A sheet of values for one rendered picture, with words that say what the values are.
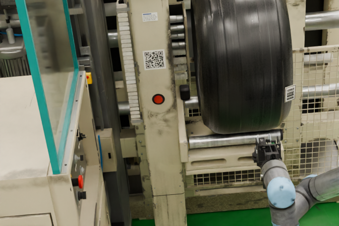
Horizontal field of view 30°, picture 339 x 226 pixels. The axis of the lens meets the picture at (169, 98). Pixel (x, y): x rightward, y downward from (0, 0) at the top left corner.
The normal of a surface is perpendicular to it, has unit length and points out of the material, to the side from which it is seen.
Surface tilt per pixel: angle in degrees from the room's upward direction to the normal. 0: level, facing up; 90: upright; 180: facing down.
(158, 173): 90
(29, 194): 90
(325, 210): 0
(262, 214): 0
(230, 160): 90
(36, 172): 0
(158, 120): 90
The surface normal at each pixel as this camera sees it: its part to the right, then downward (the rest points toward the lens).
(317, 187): -0.85, 0.04
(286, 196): 0.03, 0.40
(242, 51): 0.00, 0.07
